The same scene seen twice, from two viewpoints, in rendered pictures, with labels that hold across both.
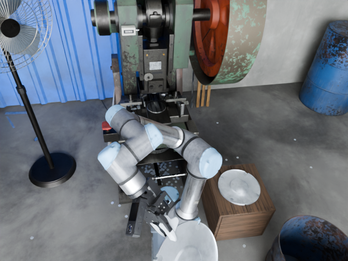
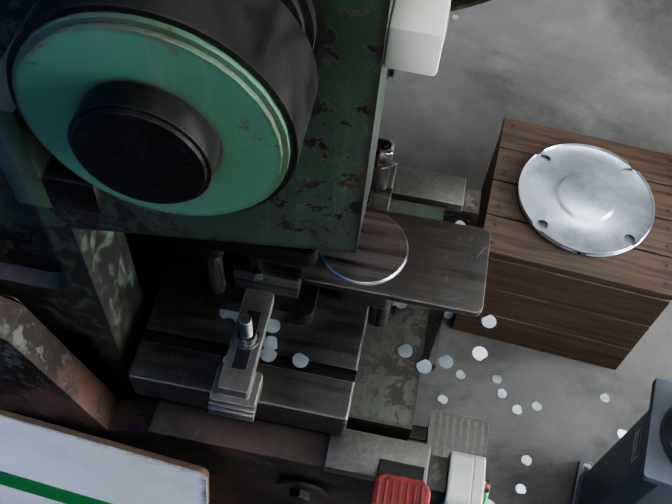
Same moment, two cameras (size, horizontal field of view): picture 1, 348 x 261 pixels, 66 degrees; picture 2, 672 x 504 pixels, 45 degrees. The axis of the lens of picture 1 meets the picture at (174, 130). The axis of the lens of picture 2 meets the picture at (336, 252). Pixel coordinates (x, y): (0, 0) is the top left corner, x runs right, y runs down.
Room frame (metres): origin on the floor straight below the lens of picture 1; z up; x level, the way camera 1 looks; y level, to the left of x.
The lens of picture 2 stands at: (1.25, 0.73, 1.72)
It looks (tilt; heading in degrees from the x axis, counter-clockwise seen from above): 57 degrees down; 290
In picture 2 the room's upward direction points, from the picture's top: 6 degrees clockwise
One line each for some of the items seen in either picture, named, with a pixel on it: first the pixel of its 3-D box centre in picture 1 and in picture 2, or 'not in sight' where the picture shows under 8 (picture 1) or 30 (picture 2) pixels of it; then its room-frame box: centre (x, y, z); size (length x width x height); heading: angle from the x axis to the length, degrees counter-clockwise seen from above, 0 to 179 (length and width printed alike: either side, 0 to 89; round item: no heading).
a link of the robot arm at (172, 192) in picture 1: (168, 200); not in sight; (0.83, 0.01, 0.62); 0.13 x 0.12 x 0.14; 42
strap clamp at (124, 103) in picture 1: (129, 101); (245, 343); (1.52, 0.32, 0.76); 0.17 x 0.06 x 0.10; 104
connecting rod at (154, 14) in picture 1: (153, 26); not in sight; (1.56, 0.16, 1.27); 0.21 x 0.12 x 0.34; 14
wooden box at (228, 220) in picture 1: (233, 201); (561, 245); (1.14, -0.47, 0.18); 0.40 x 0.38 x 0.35; 10
